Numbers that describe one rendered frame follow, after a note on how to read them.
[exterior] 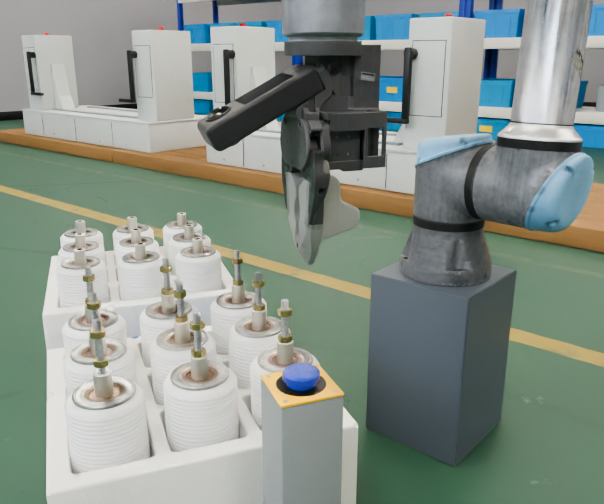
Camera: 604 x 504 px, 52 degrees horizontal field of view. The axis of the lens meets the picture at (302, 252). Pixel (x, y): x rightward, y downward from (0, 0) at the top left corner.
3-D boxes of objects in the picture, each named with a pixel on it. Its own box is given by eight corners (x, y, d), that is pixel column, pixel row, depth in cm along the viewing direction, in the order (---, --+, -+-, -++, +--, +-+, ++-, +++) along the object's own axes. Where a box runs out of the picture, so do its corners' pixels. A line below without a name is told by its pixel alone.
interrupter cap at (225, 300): (237, 291, 112) (237, 287, 111) (269, 300, 107) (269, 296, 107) (206, 304, 106) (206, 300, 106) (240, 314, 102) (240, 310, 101)
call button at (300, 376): (311, 375, 69) (311, 359, 69) (325, 393, 66) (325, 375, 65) (277, 382, 68) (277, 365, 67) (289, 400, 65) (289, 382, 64)
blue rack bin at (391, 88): (401, 98, 618) (402, 76, 612) (436, 99, 595) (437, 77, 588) (373, 100, 581) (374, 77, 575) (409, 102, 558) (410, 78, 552)
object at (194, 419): (213, 526, 81) (207, 402, 75) (156, 501, 85) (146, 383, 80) (254, 483, 89) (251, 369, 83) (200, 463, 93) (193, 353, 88)
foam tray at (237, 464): (269, 400, 124) (268, 316, 118) (355, 534, 89) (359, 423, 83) (59, 442, 110) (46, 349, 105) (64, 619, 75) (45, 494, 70)
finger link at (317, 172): (330, 227, 58) (331, 131, 55) (314, 229, 57) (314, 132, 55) (310, 215, 62) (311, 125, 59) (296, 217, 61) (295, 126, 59)
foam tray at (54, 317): (211, 304, 171) (208, 241, 166) (245, 369, 136) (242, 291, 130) (59, 323, 159) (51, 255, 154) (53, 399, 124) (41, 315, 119)
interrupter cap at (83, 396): (116, 374, 82) (116, 370, 82) (148, 395, 77) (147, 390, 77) (61, 396, 77) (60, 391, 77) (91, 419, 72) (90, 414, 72)
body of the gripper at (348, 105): (386, 175, 59) (391, 40, 56) (302, 181, 56) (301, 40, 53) (351, 162, 66) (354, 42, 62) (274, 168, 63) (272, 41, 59)
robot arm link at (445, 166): (438, 203, 111) (444, 126, 107) (508, 216, 102) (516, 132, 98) (397, 214, 103) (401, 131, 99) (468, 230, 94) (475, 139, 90)
